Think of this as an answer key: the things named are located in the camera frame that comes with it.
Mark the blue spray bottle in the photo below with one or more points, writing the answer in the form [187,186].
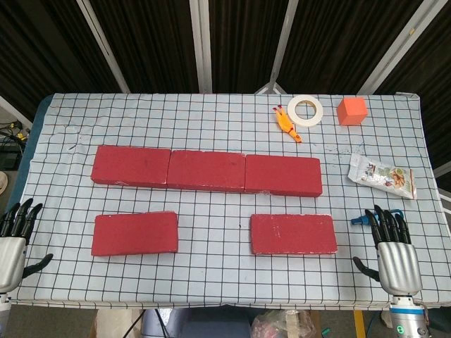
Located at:
[359,221]

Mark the yellow rubber chicken toy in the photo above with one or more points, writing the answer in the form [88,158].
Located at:
[284,122]

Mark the white snack packet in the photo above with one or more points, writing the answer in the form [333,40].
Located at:
[382,176]

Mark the black equipment box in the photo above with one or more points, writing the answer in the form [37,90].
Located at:
[8,155]

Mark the white metal frame post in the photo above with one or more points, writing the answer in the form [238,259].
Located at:
[282,45]
[397,45]
[201,45]
[102,45]

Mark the white black-grid tablecloth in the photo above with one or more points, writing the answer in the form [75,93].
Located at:
[211,274]

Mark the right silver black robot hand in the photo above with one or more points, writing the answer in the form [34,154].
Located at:
[398,264]

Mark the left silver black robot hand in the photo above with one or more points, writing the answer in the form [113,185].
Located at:
[12,253]

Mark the red brick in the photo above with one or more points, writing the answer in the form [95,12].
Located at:
[283,174]
[206,170]
[292,234]
[130,165]
[135,234]

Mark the beige paper sheet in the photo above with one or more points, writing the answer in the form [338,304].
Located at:
[112,325]

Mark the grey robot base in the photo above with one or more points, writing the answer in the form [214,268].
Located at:
[211,327]

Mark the clear plastic bag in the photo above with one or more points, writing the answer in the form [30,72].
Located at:
[282,325]

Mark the white tape roll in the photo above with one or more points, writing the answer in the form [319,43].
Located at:
[294,114]

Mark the orange foam cube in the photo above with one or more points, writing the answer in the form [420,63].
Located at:
[352,112]

